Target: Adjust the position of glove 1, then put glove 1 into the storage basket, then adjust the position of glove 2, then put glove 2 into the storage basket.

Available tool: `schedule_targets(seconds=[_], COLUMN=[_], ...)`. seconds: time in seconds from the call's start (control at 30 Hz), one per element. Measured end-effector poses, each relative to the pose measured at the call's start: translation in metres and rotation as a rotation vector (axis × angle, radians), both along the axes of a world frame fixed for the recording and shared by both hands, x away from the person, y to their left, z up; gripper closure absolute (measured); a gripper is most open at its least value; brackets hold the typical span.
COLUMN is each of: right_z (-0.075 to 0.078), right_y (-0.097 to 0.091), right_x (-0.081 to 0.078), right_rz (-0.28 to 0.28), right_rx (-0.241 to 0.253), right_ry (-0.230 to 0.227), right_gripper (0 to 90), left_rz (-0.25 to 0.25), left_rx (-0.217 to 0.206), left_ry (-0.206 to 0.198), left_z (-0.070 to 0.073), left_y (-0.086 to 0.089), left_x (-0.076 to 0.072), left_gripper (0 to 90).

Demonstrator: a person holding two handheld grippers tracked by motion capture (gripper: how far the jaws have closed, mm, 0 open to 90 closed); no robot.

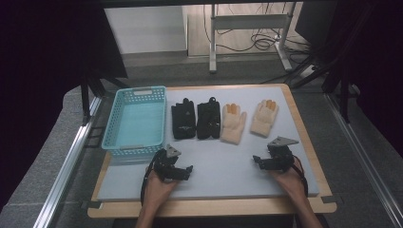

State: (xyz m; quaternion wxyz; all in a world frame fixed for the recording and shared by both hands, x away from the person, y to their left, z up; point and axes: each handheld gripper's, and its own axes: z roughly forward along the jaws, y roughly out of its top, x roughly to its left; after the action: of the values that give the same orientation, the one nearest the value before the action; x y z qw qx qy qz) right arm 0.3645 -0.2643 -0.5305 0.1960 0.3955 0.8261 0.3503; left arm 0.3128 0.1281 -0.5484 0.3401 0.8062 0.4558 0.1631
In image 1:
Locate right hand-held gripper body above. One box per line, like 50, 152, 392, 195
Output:
267, 136, 299, 174

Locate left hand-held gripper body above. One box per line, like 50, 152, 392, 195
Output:
154, 143, 186, 182

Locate beige fleece glove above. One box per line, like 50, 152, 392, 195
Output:
220, 103, 248, 146
250, 99, 279, 139

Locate black glove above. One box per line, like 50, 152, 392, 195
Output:
170, 97, 198, 141
196, 96, 221, 141

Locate turquoise plastic basket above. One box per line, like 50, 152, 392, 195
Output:
101, 85, 168, 159

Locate person's left hand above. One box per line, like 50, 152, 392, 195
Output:
143, 170, 179, 208

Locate person's right hand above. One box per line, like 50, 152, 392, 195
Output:
273, 158, 307, 200

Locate grey foam mat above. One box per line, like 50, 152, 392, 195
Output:
97, 85, 320, 202

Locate wooden table board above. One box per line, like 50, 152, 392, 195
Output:
86, 83, 337, 219

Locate black metal stand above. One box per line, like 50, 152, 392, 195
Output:
289, 3, 374, 124

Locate white power strip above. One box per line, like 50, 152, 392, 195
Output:
298, 65, 317, 79

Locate black tripod stand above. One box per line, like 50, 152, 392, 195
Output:
79, 70, 131, 126

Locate white panel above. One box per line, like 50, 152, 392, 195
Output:
104, 6, 188, 55

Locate black rail clamp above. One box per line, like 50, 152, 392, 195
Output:
85, 125, 106, 149

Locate aluminium rail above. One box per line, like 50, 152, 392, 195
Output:
32, 96, 104, 228
324, 93, 403, 219

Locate black floor cables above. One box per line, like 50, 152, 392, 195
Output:
202, 3, 313, 65

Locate white metal desk frame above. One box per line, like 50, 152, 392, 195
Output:
208, 3, 294, 74

